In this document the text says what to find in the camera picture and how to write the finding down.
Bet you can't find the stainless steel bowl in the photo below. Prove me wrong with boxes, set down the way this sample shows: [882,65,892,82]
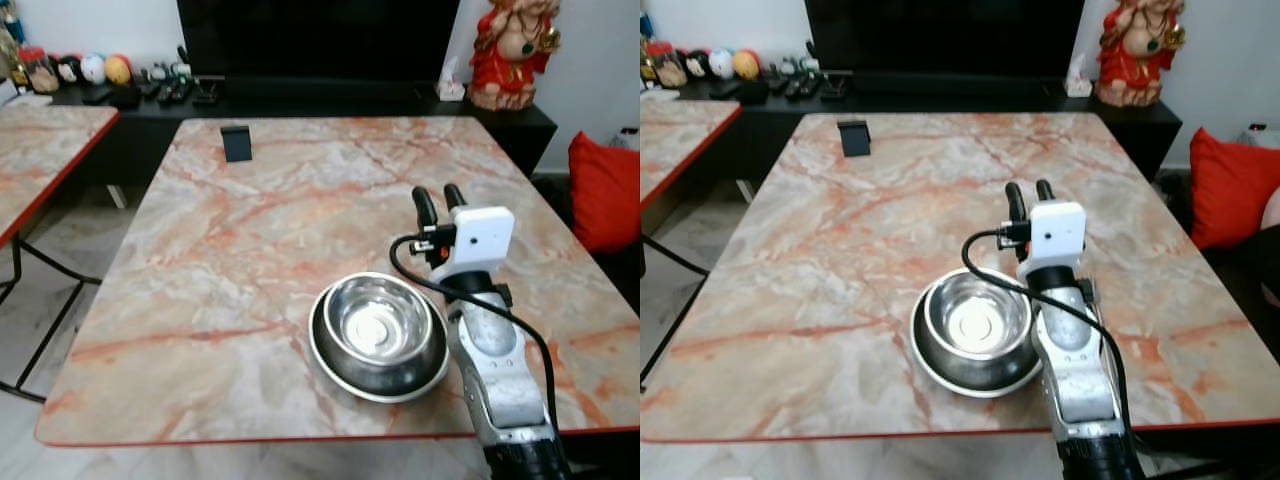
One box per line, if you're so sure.
[921,269,1041,390]
[319,274,449,394]

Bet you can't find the white tissue box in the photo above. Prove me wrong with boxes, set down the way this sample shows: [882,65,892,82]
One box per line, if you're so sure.
[436,58,467,102]
[1064,54,1094,99]

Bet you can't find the red robed deity statue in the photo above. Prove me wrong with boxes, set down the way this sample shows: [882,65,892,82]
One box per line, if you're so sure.
[1094,0,1187,109]
[467,0,562,112]

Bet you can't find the red cushion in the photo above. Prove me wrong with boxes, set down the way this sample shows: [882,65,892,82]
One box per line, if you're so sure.
[1189,127,1280,252]
[567,131,641,255]

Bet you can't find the small black stand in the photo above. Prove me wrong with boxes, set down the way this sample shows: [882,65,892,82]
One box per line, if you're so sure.
[220,124,253,164]
[837,119,873,159]

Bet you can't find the black television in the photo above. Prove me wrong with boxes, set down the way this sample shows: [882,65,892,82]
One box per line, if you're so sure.
[176,0,462,85]
[804,0,1087,79]

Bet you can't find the black metal table legs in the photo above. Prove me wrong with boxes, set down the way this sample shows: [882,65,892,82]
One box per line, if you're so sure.
[640,234,714,388]
[0,234,103,405]

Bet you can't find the gold trophy with blue ball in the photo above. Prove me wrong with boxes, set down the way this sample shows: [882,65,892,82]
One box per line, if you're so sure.
[640,8,662,83]

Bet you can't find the red lidded snack jar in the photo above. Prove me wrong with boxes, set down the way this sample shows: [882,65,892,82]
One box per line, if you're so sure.
[649,41,690,90]
[18,46,60,95]

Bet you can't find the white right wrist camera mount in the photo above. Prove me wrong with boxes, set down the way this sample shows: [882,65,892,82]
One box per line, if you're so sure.
[438,206,517,278]
[1021,201,1089,272]

